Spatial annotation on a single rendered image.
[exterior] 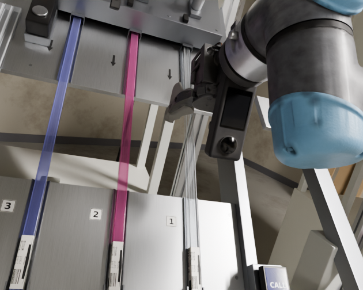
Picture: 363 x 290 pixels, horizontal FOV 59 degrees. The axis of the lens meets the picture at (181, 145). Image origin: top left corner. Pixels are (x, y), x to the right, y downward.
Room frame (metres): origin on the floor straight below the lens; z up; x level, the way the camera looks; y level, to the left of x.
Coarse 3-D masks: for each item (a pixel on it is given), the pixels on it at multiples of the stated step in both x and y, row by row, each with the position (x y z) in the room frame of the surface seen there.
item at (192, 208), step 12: (192, 120) 0.57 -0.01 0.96; (192, 132) 0.55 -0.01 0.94; (192, 144) 0.54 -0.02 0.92; (192, 156) 0.52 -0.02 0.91; (192, 168) 0.50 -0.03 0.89; (192, 180) 0.49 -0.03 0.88; (192, 192) 0.47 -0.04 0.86; (192, 204) 0.46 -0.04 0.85; (192, 216) 0.45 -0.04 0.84; (192, 228) 0.43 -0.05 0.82; (192, 240) 0.42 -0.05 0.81
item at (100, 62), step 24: (0, 0) 0.60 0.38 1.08; (24, 0) 0.62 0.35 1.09; (24, 24) 0.58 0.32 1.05; (96, 24) 0.65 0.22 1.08; (24, 48) 0.55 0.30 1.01; (48, 48) 0.57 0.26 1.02; (96, 48) 0.61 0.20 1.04; (120, 48) 0.64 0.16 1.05; (144, 48) 0.66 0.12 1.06; (168, 48) 0.69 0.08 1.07; (192, 48) 0.72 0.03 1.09; (24, 72) 0.51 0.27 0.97; (48, 72) 0.53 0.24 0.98; (72, 72) 0.55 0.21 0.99; (96, 72) 0.57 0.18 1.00; (120, 72) 0.60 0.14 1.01; (144, 72) 0.62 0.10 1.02; (168, 72) 0.64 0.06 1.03; (120, 96) 0.57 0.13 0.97; (144, 96) 0.58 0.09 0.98; (168, 96) 0.60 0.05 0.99
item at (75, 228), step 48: (0, 192) 0.38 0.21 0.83; (48, 192) 0.40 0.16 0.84; (96, 192) 0.43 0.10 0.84; (0, 240) 0.34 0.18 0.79; (48, 240) 0.36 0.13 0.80; (96, 240) 0.38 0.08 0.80; (144, 240) 0.41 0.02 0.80; (0, 288) 0.31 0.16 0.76; (48, 288) 0.32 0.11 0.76; (96, 288) 0.34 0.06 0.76; (144, 288) 0.36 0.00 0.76; (240, 288) 0.41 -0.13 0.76
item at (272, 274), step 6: (270, 270) 0.40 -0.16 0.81; (276, 270) 0.40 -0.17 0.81; (282, 270) 0.41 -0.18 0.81; (270, 276) 0.39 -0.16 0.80; (276, 276) 0.40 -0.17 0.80; (282, 276) 0.40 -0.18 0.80; (270, 282) 0.39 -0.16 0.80; (276, 282) 0.39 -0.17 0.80; (282, 282) 0.40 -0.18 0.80; (270, 288) 0.38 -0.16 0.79; (276, 288) 0.39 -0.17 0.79; (282, 288) 0.39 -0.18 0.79; (288, 288) 0.39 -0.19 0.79
